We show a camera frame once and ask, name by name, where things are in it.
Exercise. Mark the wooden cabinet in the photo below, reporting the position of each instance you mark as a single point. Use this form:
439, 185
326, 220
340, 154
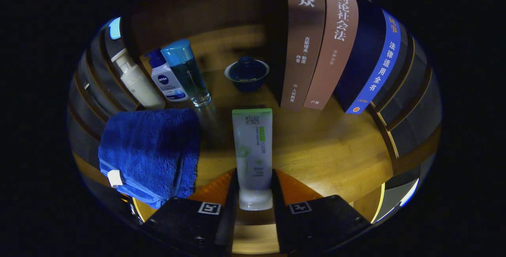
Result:
205, 8

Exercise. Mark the light brown book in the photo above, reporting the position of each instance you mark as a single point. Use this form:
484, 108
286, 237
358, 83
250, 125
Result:
334, 59

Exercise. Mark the white bottle with blue cap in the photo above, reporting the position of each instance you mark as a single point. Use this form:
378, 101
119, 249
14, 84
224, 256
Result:
166, 81

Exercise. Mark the blue folded towel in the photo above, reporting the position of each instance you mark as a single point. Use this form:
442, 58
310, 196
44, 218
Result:
150, 150

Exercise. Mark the white pump bottle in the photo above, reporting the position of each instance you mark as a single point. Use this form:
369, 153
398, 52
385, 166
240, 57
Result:
138, 83

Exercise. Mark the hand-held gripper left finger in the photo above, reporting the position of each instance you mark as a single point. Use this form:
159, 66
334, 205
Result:
185, 221

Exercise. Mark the dark brown book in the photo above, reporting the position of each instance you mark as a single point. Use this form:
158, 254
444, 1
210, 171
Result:
302, 51

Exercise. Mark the white green tube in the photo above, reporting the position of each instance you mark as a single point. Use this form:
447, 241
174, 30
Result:
253, 146

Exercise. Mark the clear teal bottle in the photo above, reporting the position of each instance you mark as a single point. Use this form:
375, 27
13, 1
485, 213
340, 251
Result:
185, 71

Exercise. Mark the wooden countertop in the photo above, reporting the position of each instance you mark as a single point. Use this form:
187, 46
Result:
324, 154

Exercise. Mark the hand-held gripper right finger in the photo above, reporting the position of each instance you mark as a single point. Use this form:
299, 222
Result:
316, 223

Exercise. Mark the blue lidded teacup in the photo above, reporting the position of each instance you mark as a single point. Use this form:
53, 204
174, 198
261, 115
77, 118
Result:
247, 75

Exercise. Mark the blue book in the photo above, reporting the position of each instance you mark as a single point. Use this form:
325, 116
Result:
379, 67

